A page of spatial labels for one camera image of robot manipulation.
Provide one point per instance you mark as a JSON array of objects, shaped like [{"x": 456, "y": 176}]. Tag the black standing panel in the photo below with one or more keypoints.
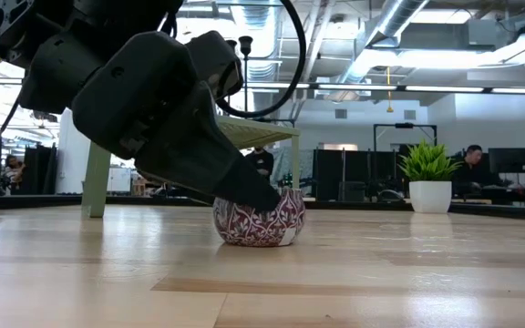
[{"x": 39, "y": 168}]

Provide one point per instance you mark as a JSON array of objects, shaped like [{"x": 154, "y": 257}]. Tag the person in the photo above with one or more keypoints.
[
  {"x": 14, "y": 171},
  {"x": 262, "y": 164},
  {"x": 472, "y": 173}
]

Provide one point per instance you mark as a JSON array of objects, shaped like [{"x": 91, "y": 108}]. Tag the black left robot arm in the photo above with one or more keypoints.
[{"x": 53, "y": 68}]

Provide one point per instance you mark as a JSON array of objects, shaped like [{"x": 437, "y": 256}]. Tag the black computer monitor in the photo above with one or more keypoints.
[{"x": 511, "y": 160}]

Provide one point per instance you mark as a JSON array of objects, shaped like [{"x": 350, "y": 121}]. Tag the green plant in white pot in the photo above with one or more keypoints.
[{"x": 431, "y": 196}]

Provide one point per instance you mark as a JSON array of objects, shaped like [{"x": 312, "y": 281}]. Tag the black gantry frame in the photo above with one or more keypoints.
[{"x": 404, "y": 125}]

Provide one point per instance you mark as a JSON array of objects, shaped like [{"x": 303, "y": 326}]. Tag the grey wall vent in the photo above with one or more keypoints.
[
  {"x": 341, "y": 114},
  {"x": 409, "y": 114}
]

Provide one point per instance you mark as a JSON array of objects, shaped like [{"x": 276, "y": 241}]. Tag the white cabinet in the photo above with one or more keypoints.
[{"x": 120, "y": 180}]

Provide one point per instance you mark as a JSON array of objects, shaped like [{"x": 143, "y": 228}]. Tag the tall black candlestick holder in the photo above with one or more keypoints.
[{"x": 232, "y": 44}]

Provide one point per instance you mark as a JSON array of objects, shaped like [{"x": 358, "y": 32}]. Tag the candle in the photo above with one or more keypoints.
[{"x": 253, "y": 228}]

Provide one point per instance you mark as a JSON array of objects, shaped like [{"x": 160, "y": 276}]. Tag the black office partition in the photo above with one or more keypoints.
[{"x": 358, "y": 175}]

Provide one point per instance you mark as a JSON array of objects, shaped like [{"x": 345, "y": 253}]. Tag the silver spiral air duct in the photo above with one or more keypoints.
[{"x": 397, "y": 16}]

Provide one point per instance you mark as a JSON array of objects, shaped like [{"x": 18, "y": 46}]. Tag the black aluminium table frame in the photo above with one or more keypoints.
[{"x": 39, "y": 201}]

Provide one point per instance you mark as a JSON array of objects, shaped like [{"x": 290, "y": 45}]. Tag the green perforated metal shelf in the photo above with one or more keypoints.
[{"x": 96, "y": 191}]

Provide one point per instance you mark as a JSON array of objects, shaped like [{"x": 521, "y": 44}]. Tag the silver corrugated air duct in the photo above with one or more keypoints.
[{"x": 258, "y": 18}]

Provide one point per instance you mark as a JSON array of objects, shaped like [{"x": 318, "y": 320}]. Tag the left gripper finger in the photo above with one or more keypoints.
[{"x": 198, "y": 159}]

